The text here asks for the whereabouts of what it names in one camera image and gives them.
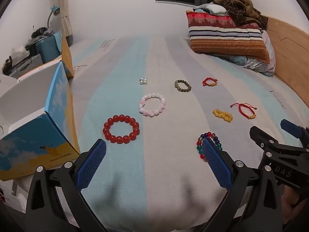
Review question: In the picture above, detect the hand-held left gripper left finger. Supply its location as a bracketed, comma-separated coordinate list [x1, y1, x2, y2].
[25, 139, 114, 232]

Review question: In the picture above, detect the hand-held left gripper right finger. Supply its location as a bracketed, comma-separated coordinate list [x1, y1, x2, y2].
[200, 138, 284, 232]

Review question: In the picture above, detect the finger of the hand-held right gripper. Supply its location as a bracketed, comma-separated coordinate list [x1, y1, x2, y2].
[249, 125, 302, 153]
[280, 119, 309, 150]

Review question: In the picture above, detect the long-tailed red cord bracelet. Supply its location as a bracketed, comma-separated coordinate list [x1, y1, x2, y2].
[230, 103, 257, 120]

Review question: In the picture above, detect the multicolour bead bracelet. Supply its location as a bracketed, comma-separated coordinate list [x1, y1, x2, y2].
[196, 132, 222, 162]

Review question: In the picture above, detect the red bead bracelet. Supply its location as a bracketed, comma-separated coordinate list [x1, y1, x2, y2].
[103, 114, 140, 144]

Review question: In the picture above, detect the yellow bead bracelet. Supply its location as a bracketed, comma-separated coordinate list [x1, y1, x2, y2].
[212, 109, 233, 123]

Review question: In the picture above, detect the blue and yellow cardboard box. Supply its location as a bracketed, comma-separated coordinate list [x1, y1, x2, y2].
[0, 32, 81, 182]

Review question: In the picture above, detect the pink bead bracelet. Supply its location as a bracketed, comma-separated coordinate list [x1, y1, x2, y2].
[138, 92, 166, 117]

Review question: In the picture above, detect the person's right hand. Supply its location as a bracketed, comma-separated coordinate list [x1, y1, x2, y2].
[281, 186, 305, 225]

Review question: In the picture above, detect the floral pillow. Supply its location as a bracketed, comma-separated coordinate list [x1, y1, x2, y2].
[224, 29, 276, 78]

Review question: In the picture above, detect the wooden headboard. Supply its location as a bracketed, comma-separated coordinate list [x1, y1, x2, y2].
[262, 16, 309, 109]

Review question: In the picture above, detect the striped pillow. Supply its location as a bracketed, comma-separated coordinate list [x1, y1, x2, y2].
[186, 11, 270, 64]

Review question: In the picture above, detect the grey suitcase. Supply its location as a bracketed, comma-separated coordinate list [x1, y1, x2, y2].
[2, 53, 44, 76]

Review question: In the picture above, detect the teal suitcase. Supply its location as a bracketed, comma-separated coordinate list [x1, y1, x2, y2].
[35, 31, 64, 64]

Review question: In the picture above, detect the brown blanket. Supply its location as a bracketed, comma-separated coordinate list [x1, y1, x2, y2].
[212, 0, 269, 31]

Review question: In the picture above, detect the white plastic bag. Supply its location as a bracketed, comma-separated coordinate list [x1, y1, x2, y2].
[11, 45, 29, 66]

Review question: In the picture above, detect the light blue cushion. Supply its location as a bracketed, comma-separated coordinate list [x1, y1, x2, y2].
[193, 2, 228, 17]

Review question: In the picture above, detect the pile of dark clothes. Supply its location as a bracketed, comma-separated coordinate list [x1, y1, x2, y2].
[25, 26, 55, 46]

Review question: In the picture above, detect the blue desk lamp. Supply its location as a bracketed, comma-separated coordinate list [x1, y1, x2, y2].
[47, 5, 61, 29]

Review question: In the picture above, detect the small red cord bracelet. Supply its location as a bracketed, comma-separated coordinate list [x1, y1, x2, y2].
[202, 77, 218, 87]

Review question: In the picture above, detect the brown bead bracelet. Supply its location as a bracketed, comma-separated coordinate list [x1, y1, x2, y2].
[174, 79, 192, 92]

